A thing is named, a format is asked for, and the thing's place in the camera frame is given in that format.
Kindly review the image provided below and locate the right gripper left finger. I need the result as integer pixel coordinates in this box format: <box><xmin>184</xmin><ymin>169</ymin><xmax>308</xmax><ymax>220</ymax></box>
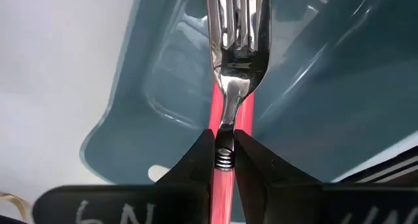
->
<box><xmin>31</xmin><ymin>129</ymin><xmax>217</xmax><ymax>224</ymax></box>

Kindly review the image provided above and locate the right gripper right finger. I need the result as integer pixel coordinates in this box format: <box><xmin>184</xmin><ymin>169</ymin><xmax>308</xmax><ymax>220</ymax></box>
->
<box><xmin>233</xmin><ymin>129</ymin><xmax>418</xmax><ymax>224</ymax></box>

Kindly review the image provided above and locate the teal plastic bin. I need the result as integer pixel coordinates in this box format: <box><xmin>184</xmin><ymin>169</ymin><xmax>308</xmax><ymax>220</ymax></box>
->
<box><xmin>80</xmin><ymin>0</ymin><xmax>418</xmax><ymax>223</ymax></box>

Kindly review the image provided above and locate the black table frame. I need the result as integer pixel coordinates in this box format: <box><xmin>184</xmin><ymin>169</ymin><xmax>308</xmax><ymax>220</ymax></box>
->
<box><xmin>339</xmin><ymin>145</ymin><xmax>418</xmax><ymax>185</ymax></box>

